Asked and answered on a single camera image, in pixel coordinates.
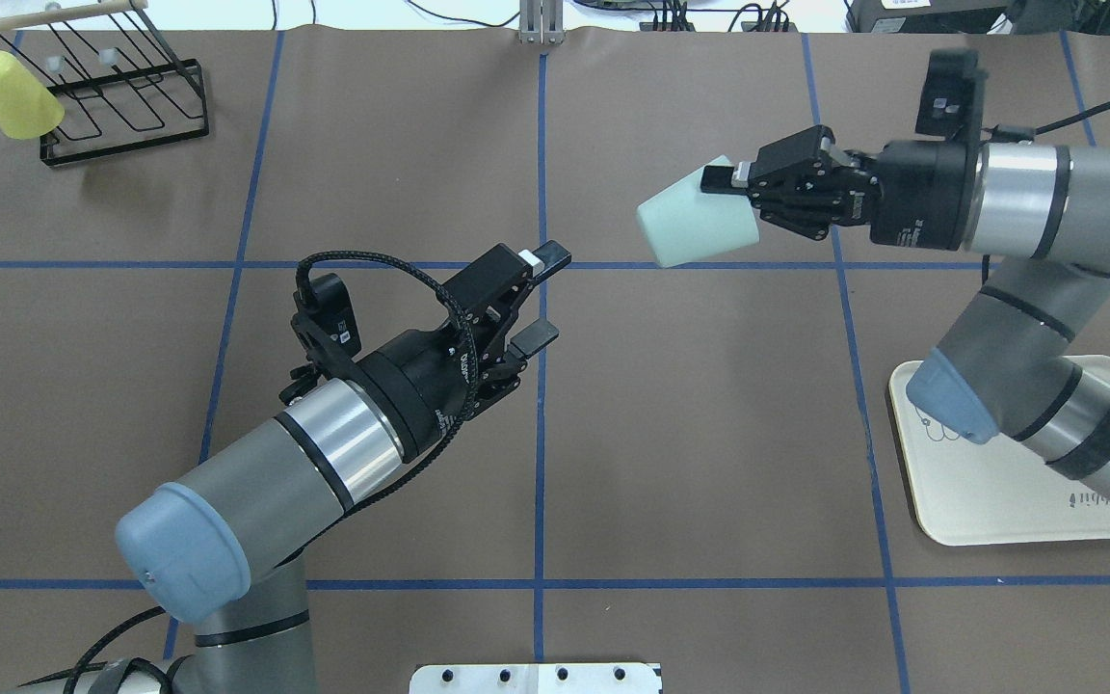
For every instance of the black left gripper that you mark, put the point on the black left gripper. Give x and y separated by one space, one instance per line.
417 386

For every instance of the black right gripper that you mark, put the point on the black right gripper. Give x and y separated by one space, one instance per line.
921 196

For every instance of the mint green cup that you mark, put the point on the mint green cup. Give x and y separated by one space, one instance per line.
682 224

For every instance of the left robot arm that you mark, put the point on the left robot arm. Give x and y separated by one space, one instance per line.
221 549

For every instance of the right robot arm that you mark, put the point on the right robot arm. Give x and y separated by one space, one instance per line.
1002 368

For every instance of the cream rabbit tray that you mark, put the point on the cream rabbit tray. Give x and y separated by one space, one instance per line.
999 493

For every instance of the yellow cup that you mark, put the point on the yellow cup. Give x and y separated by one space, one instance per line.
27 109

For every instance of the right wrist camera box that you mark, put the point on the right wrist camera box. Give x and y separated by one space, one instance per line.
951 102

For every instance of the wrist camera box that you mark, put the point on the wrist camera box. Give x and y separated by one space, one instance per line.
951 102
327 327

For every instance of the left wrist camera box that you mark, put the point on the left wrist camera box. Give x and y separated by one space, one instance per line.
327 327

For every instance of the aluminium frame post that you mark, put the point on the aluminium frame post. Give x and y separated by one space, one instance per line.
541 22

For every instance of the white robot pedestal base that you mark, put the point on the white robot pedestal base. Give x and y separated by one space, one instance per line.
567 677

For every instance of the black wire cup rack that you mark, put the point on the black wire cup rack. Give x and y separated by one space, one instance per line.
123 86

